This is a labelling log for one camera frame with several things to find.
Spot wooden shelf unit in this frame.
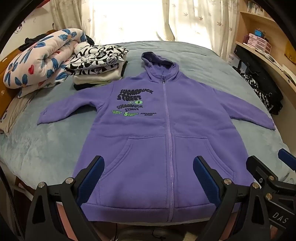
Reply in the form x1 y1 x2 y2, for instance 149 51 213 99
235 9 296 116

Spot yellow pouch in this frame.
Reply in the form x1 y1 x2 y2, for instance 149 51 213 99
284 42 296 58

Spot white leaf print curtain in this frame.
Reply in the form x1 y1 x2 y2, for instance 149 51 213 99
50 0 238 50

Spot pink storage boxes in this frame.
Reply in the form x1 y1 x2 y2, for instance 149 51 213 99
243 32 271 52

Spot dark cloth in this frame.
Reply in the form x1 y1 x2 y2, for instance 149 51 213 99
18 34 55 52

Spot black and white printed garment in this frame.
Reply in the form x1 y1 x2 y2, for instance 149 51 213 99
65 43 129 76

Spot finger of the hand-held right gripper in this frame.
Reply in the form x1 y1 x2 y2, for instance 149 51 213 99
246 156 281 188
277 148 296 178

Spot orange wooden headboard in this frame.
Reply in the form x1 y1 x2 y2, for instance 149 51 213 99
0 50 21 118

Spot light blue bed blanket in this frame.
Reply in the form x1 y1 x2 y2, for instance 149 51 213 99
0 41 292 193

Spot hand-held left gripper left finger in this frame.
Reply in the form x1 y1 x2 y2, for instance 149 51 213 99
24 155 105 241

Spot purple zip hoodie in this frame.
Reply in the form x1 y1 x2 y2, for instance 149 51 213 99
37 51 275 224

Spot black bag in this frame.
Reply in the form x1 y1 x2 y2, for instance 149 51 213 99
232 44 263 75

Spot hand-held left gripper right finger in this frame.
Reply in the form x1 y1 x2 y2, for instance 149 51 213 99
193 156 271 241

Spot cream folded garment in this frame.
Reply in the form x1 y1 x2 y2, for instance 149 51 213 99
73 61 126 85

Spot beige striped cloth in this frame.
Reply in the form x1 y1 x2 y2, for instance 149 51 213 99
0 96 35 137

